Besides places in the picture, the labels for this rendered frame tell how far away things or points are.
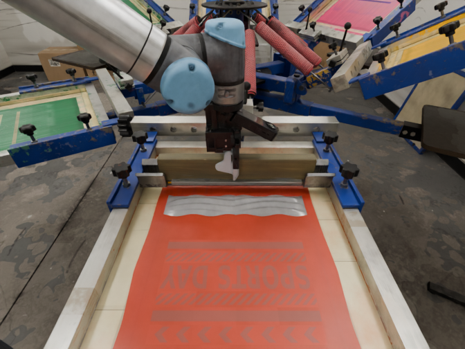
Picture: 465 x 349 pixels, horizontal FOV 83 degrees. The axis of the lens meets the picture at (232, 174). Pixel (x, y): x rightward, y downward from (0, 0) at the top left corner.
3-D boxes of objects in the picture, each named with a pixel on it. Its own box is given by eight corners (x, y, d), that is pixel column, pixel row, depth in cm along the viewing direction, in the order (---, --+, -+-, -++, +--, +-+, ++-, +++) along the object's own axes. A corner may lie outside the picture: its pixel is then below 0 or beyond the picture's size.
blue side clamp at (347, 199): (356, 222, 65) (365, 202, 61) (336, 222, 65) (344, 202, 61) (324, 154, 89) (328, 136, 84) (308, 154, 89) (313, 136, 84)
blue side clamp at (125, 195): (133, 221, 65) (126, 201, 61) (113, 221, 65) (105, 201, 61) (160, 154, 89) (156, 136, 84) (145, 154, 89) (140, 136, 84)
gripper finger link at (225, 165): (216, 179, 70) (214, 147, 65) (239, 179, 70) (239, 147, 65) (215, 185, 67) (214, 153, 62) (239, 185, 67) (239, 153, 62)
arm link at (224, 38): (196, 18, 50) (239, 15, 52) (201, 76, 57) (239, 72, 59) (205, 25, 44) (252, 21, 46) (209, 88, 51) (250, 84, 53)
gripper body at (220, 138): (209, 138, 68) (205, 93, 61) (241, 138, 68) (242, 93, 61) (207, 155, 62) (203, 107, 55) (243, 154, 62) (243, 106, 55)
